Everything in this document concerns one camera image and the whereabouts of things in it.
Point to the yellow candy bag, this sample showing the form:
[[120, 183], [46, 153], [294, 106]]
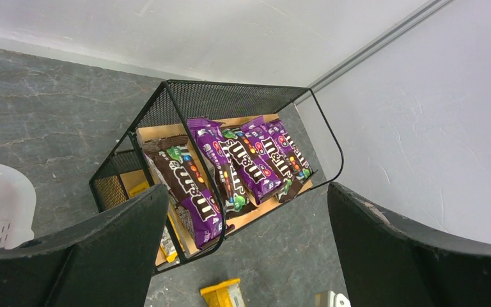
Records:
[[224, 294]]

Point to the purple candy bag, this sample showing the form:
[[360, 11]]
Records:
[[257, 133], [293, 156], [258, 176], [208, 136], [173, 161]]

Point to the dark candy bag underneath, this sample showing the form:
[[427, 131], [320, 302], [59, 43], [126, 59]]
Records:
[[288, 190]]

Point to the white plastic basket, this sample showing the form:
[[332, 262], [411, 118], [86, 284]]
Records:
[[17, 208]]

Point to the black wire wooden shelf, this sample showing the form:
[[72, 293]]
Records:
[[171, 104]]

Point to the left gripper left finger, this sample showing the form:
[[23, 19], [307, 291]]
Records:
[[106, 260]]

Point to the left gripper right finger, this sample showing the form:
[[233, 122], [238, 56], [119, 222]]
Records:
[[388, 259]]

